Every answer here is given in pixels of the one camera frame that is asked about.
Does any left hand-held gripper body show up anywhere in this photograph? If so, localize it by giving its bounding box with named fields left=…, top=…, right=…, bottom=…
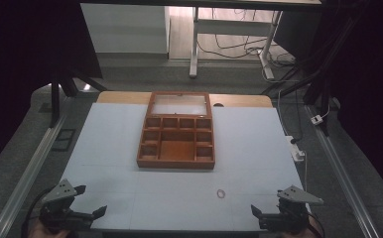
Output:
left=40, top=178, right=95, bottom=231

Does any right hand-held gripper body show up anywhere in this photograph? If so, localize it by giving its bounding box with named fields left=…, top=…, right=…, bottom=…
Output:
left=258, top=184, right=324, bottom=234

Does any wooden compartment box with glass lid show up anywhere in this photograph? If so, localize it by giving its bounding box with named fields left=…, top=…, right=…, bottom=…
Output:
left=136, top=91, right=216, bottom=171

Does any person's right hand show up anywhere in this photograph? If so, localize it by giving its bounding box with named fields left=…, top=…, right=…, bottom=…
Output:
left=287, top=217, right=323, bottom=238

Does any person's left hand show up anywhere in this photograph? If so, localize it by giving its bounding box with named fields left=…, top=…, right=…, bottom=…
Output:
left=28, top=218, right=72, bottom=238

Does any white table cover sheet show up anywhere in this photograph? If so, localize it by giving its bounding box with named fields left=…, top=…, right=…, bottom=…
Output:
left=60, top=102, right=312, bottom=232

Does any white power strip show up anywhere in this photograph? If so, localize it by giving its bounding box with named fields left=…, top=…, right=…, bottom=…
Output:
left=285, top=135, right=306, bottom=163

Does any black metal stand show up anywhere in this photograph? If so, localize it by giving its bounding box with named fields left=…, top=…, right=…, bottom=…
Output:
left=261, top=0, right=369, bottom=137
left=49, top=63, right=108, bottom=129

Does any white cabinet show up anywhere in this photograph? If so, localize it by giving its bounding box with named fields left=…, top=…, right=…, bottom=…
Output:
left=79, top=3, right=172, bottom=56

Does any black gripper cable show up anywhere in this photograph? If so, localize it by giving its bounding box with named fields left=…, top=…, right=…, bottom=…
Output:
left=307, top=211, right=326, bottom=238
left=21, top=186, right=56, bottom=238

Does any aluminium rail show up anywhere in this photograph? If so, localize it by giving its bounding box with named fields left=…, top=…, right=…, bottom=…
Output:
left=0, top=113, right=67, bottom=238
left=305, top=104, right=381, bottom=238

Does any black rectangular floor frame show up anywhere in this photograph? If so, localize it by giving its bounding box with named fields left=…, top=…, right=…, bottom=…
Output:
left=52, top=128, right=76, bottom=153

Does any tangle of black floor cables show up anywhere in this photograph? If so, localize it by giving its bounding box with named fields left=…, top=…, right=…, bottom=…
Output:
left=197, top=9, right=297, bottom=68

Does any white desk frame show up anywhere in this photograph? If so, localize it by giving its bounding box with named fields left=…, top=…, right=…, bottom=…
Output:
left=189, top=6, right=284, bottom=80

